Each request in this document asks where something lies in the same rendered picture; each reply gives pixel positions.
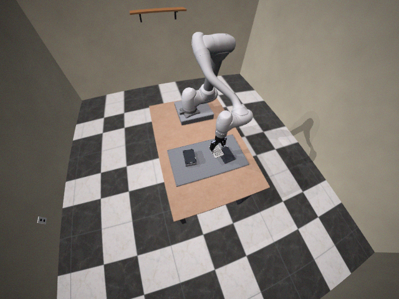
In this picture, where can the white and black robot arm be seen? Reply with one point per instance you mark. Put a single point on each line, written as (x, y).
(208, 49)

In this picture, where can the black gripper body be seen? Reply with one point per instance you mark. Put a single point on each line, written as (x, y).
(218, 139)

